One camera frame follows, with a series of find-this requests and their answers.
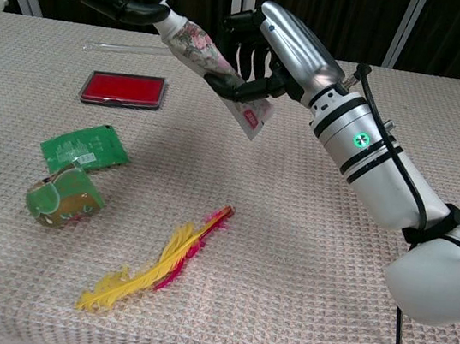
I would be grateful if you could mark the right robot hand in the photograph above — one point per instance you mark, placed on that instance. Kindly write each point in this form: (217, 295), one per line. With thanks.
(300, 52)

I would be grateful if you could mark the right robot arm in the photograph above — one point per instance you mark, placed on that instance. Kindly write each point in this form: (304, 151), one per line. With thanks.
(384, 182)

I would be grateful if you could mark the clear glass tube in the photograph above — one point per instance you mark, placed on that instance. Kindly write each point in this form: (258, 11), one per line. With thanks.
(114, 47)

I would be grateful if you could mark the red ink pad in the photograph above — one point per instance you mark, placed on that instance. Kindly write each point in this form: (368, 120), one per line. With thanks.
(121, 88)

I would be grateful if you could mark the green foil packet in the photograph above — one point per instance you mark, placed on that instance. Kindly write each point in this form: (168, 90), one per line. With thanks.
(86, 146)

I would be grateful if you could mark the beige waffle tablecloth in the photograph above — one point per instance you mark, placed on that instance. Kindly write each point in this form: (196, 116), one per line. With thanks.
(290, 233)

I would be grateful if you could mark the red feather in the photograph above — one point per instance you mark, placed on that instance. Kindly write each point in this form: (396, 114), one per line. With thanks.
(219, 218)

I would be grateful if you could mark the green gold crushed carton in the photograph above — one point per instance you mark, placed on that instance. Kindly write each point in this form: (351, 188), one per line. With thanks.
(61, 199)

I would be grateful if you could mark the yellow feather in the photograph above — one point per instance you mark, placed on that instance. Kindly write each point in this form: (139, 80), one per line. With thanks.
(178, 244)

